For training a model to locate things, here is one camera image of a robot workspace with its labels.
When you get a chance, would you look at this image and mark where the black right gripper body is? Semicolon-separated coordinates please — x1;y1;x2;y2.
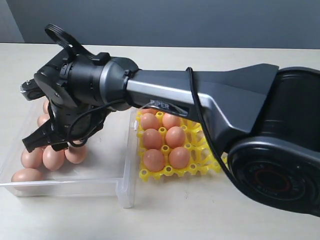
48;103;105;152

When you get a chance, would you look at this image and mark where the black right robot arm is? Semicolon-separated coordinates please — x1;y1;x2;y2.
20;52;320;216

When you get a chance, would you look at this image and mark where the clear plastic bin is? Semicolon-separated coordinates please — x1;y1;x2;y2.
0;98;139;208

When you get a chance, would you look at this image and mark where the yellow plastic egg tray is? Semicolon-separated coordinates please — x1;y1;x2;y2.
135;110;222;182

